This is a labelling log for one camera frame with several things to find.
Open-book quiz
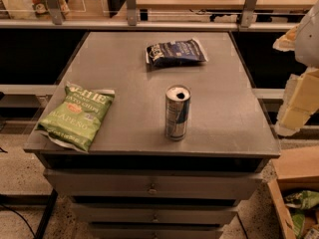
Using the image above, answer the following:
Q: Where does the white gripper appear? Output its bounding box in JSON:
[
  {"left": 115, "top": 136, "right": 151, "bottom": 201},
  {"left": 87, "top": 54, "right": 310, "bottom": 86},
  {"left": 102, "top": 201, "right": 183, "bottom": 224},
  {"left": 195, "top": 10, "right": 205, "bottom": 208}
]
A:
[{"left": 272, "top": 1, "right": 319, "bottom": 136}]

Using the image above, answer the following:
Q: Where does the blue chip bag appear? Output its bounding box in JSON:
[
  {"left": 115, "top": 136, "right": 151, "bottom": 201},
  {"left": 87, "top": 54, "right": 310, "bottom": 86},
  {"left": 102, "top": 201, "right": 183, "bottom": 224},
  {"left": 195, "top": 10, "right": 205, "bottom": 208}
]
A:
[{"left": 146, "top": 38, "right": 208, "bottom": 68}]

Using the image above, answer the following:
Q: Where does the redbull can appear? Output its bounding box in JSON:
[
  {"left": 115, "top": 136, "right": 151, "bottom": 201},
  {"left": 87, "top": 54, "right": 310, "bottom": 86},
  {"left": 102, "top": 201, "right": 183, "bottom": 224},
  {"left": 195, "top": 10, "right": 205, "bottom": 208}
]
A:
[{"left": 165, "top": 85, "right": 191, "bottom": 140}]

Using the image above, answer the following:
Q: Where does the green bag in box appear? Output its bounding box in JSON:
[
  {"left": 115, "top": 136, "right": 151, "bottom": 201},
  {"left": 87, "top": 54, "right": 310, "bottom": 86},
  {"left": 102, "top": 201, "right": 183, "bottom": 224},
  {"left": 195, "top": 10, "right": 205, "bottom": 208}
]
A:
[{"left": 284, "top": 190, "right": 319, "bottom": 239}]

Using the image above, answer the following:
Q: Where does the green jalapeno chip bag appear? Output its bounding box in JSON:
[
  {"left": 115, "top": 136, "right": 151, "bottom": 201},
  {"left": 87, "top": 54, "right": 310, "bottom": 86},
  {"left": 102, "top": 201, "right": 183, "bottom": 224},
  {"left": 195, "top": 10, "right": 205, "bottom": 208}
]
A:
[{"left": 36, "top": 83, "right": 115, "bottom": 152}]

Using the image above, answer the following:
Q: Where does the cardboard box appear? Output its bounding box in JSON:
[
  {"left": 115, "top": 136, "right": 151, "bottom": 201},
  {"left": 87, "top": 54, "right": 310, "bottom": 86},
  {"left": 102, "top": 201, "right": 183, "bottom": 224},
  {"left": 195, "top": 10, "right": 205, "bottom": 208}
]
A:
[{"left": 268, "top": 146, "right": 319, "bottom": 239}]

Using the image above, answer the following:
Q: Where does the grey drawer cabinet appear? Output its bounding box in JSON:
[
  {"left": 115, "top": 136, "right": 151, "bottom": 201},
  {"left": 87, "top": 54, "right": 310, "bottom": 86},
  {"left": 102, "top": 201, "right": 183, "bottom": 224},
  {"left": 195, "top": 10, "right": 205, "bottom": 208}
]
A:
[{"left": 25, "top": 32, "right": 280, "bottom": 239}]

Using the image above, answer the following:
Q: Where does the metal railing with posts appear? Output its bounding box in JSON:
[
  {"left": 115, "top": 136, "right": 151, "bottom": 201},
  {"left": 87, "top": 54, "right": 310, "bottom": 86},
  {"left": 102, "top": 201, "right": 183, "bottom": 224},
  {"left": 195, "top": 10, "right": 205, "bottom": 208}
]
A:
[{"left": 0, "top": 0, "right": 319, "bottom": 32}]

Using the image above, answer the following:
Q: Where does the black floor cable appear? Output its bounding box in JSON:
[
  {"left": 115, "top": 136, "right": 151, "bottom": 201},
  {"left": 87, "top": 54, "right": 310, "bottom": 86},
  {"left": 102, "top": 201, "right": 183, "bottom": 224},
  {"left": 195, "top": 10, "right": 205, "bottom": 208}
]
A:
[{"left": 0, "top": 202, "right": 38, "bottom": 239}]

